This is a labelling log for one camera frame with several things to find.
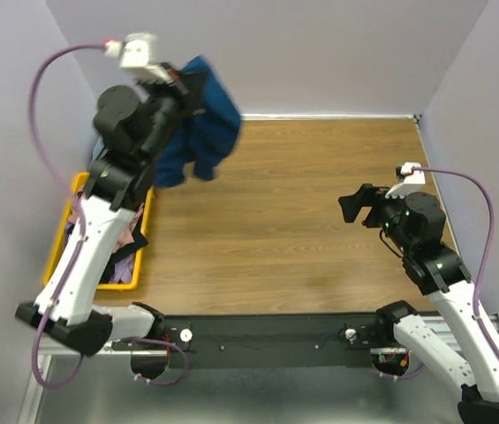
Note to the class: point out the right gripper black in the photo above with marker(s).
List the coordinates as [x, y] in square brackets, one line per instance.
[367, 194]

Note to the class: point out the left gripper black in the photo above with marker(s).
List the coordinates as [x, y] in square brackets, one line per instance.
[186, 89]

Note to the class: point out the dark blue t-shirt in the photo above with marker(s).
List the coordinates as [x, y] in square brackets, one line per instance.
[204, 140]

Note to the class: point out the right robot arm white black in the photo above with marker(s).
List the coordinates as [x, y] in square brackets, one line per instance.
[415, 223]

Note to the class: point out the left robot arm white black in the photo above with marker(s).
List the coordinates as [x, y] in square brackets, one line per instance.
[134, 133]

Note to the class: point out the folded light blue t-shirt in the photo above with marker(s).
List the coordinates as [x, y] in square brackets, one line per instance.
[97, 149]

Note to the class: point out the pink t-shirt in bin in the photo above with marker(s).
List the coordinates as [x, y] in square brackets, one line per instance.
[125, 237]

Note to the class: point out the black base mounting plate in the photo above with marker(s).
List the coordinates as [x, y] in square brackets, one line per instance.
[261, 341]

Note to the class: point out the black garment in bin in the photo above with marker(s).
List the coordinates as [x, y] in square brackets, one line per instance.
[130, 249]

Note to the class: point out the yellow plastic bin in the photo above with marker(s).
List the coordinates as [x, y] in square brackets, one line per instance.
[122, 272]

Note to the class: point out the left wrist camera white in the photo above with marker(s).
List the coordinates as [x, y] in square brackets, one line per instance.
[136, 54]

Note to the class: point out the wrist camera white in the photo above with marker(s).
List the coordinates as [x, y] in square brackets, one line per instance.
[410, 178]
[136, 54]

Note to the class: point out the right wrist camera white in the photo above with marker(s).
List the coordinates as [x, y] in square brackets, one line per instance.
[410, 178]

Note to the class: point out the aluminium extrusion rail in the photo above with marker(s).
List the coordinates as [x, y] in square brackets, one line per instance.
[113, 326]

